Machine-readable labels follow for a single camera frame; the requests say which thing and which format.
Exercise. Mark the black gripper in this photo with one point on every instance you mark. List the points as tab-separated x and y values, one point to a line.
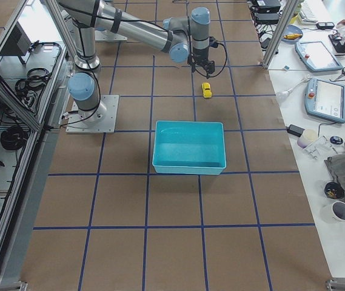
198	56

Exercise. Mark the yellow beetle toy car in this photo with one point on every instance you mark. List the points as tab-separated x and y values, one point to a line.
206	90

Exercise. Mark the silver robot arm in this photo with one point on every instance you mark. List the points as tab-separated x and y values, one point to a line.
185	38
85	91

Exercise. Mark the turquoise plastic bin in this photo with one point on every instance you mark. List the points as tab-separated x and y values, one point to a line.
189	147

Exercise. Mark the blue plate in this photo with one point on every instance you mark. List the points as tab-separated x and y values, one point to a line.
292	34

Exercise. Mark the black power adapter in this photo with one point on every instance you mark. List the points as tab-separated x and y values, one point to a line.
295	130

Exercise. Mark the teach pendant far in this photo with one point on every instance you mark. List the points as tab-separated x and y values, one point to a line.
316	57

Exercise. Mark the teach pendant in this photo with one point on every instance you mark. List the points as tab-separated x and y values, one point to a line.
316	57
325	100

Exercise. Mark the teach pendant near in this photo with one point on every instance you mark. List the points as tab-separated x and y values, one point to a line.
325	100

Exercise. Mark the white mug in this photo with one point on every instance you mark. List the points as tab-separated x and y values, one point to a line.
334	212

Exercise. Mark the aluminium frame post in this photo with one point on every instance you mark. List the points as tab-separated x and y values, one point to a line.
284	21

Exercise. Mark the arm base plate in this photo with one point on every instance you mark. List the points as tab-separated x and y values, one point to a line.
107	36
103	121

